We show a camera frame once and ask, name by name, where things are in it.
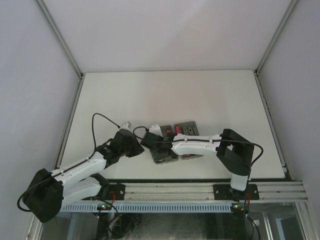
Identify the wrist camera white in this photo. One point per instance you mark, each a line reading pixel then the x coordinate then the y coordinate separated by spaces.
pixel 155 129
pixel 126 126

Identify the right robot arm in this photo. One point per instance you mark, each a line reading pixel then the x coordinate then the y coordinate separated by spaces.
pixel 234 151

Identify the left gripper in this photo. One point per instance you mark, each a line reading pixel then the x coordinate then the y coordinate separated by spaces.
pixel 137 148

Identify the aluminium frame post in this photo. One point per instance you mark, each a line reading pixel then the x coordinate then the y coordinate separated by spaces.
pixel 48 18
pixel 259 82

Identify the red black pliers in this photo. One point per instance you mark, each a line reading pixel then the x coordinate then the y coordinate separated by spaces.
pixel 191 131

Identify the grey slotted cable duct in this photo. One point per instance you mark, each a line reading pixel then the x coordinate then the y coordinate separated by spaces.
pixel 147 207

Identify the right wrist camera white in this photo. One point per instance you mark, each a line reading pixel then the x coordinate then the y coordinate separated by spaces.
pixel 155 129

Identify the left aluminium frame post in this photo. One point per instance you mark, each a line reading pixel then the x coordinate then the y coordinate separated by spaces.
pixel 48 18

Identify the right aluminium frame post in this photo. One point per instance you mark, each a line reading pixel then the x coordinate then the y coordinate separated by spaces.
pixel 259 82

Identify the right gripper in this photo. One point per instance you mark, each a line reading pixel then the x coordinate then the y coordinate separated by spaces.
pixel 157 156

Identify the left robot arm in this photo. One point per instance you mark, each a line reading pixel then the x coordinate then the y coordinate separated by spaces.
pixel 49 191

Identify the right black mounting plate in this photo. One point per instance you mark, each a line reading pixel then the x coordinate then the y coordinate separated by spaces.
pixel 224 192

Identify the red screwdriver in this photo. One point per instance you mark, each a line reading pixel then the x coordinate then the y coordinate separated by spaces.
pixel 177 129

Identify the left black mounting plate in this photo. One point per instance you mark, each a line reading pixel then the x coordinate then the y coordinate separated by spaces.
pixel 112 192

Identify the black mounting plate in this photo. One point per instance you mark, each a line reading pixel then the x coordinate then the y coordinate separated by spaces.
pixel 224 192
pixel 112 192

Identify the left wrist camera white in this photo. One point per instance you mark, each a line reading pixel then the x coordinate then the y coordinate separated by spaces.
pixel 126 126

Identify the aluminium front rail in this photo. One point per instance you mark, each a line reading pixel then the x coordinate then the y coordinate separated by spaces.
pixel 269 192

